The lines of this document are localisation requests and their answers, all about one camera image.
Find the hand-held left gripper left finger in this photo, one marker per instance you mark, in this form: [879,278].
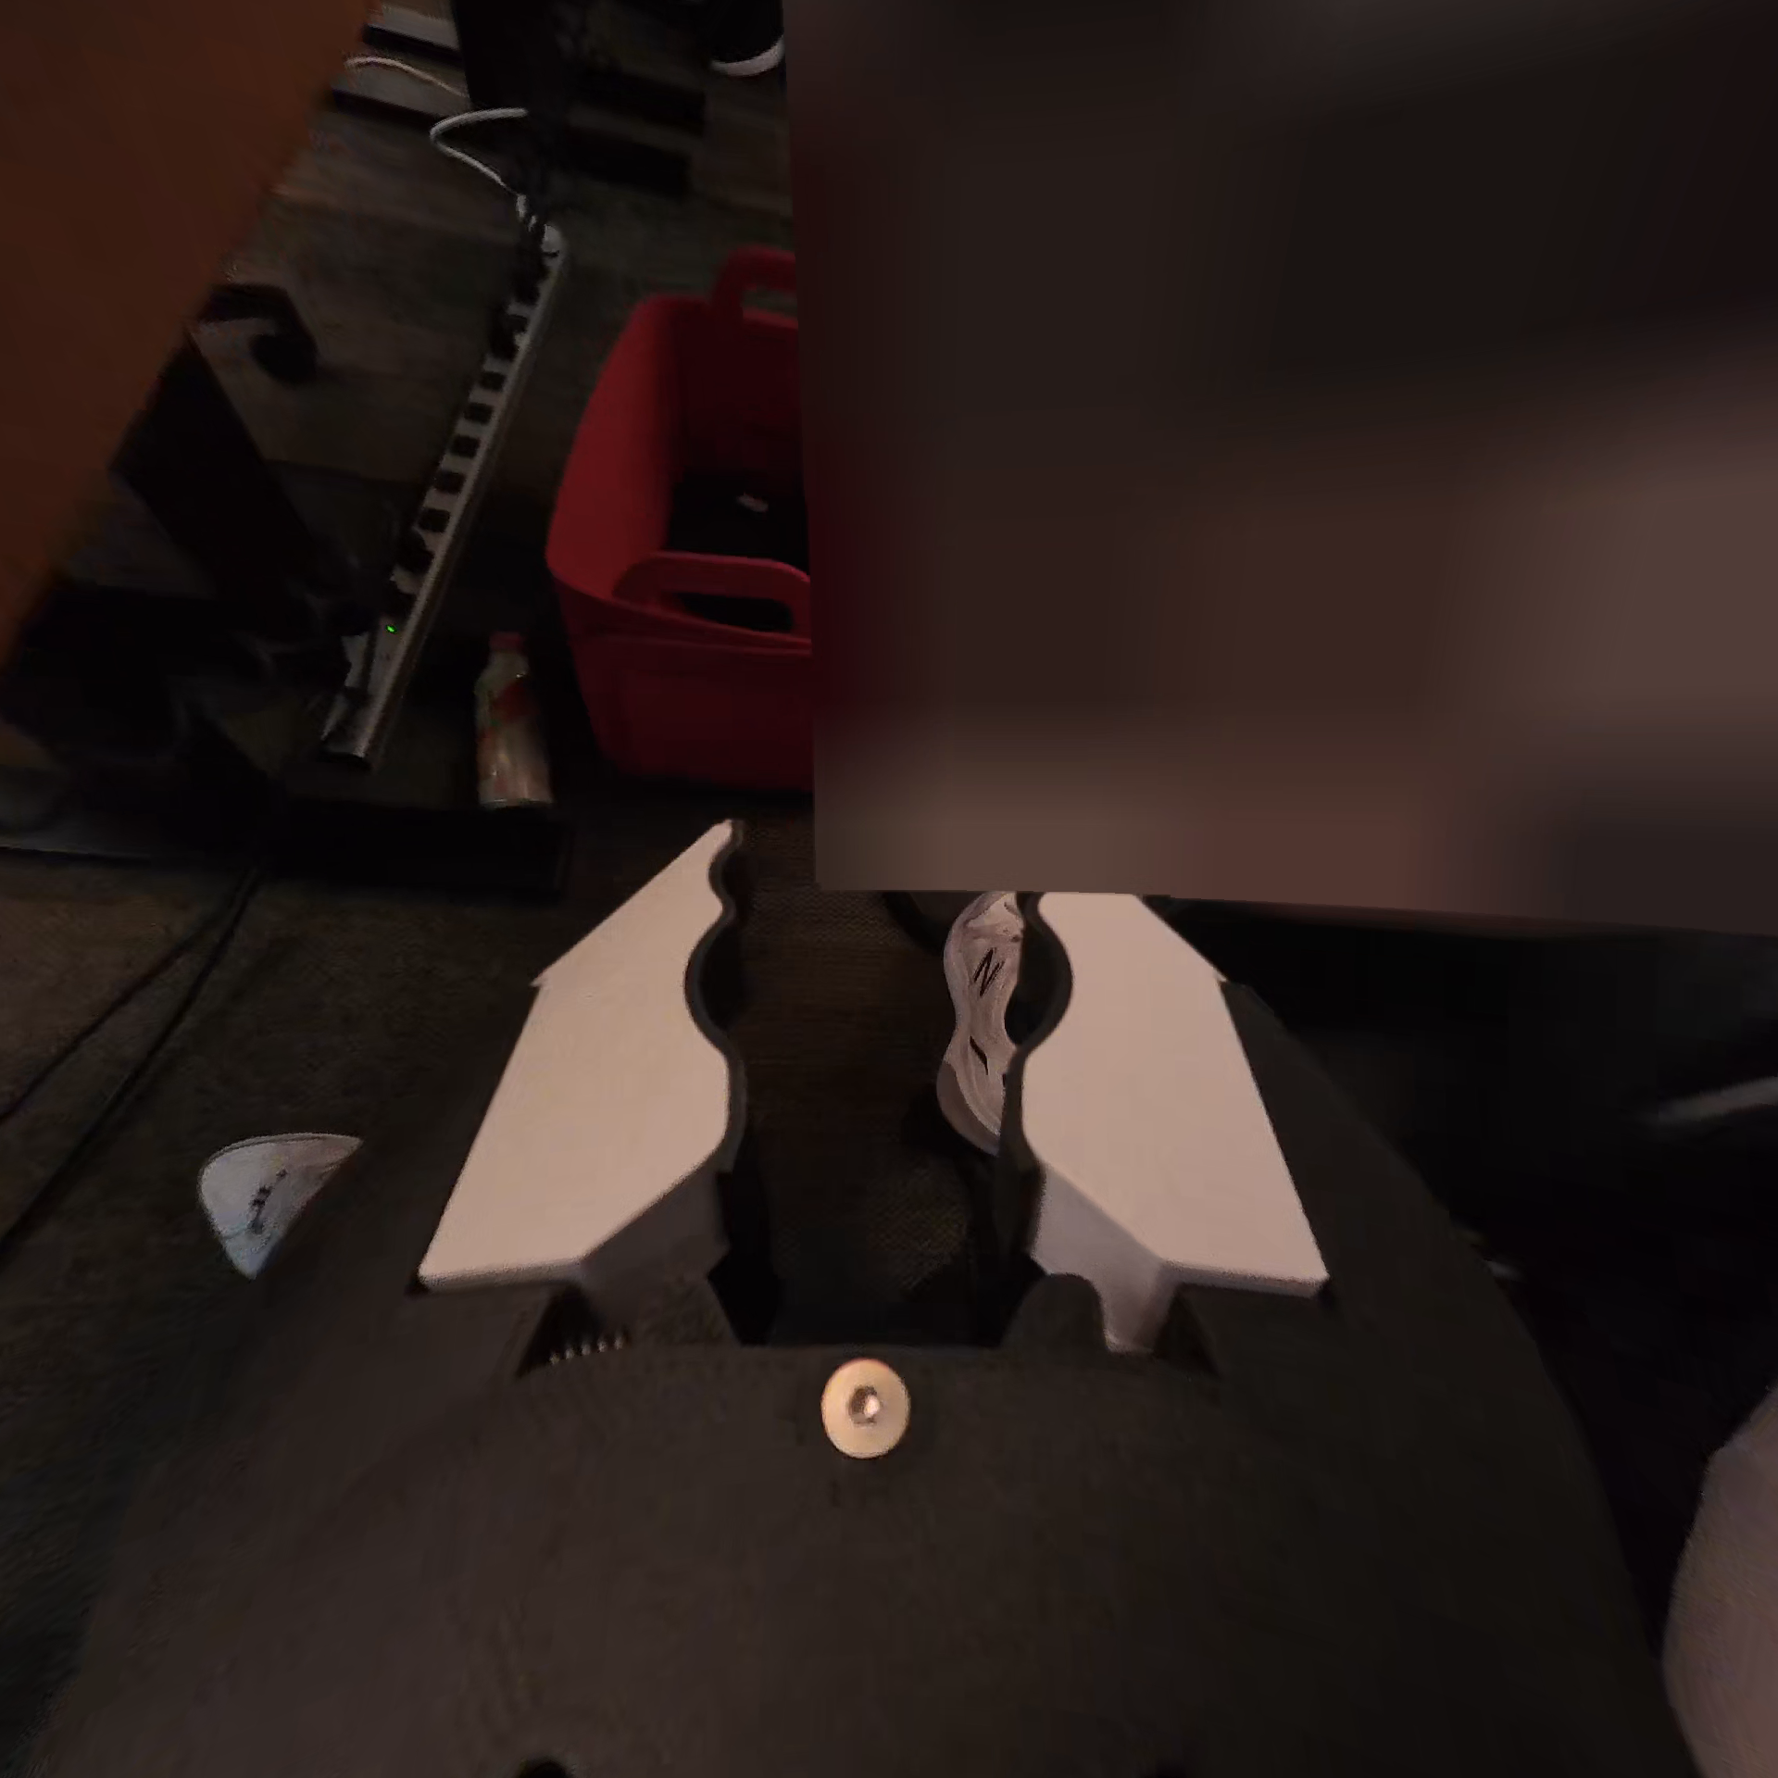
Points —
[611,1096]

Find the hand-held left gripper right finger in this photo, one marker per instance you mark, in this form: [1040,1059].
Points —
[1151,1096]

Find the white sneaker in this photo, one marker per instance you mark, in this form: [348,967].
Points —
[262,1194]
[981,1000]

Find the plastic drink bottle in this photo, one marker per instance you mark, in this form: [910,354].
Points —
[507,721]

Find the red plastic basket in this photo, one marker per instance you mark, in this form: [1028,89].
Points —
[694,695]

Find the long metal power strip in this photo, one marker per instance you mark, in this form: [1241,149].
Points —
[458,472]

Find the pale cloth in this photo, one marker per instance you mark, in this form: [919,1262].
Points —
[1729,1595]

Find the brown wooden panel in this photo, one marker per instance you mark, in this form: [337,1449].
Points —
[110,208]

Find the black metal desk frame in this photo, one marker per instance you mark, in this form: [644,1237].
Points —
[418,840]

